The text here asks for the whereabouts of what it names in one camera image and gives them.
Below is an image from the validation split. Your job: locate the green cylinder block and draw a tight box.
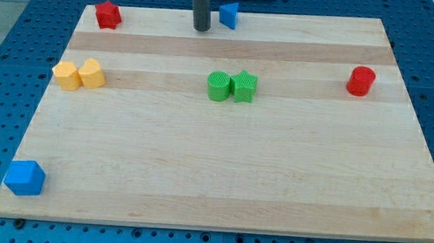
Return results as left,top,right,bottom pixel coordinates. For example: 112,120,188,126
207,71,231,102

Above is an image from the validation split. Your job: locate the green star block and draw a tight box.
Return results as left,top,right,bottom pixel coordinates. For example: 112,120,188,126
230,70,258,103

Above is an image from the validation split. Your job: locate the wooden board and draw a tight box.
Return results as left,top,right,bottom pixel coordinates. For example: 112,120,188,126
0,5,434,243

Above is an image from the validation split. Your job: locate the blue triangle block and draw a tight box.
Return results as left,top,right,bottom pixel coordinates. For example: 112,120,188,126
219,2,240,30

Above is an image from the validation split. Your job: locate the yellow heart block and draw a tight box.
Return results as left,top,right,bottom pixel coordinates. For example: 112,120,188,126
78,58,105,89

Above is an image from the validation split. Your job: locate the red cylinder block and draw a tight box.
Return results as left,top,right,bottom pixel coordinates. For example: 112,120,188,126
346,66,377,96

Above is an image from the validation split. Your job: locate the red star block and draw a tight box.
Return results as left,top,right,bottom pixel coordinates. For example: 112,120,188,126
95,1,121,29

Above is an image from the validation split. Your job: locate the yellow pentagon block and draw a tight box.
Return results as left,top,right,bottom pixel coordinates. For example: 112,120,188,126
52,61,82,91

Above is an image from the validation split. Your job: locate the blue cube block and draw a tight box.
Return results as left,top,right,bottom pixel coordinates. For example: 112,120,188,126
4,160,46,196

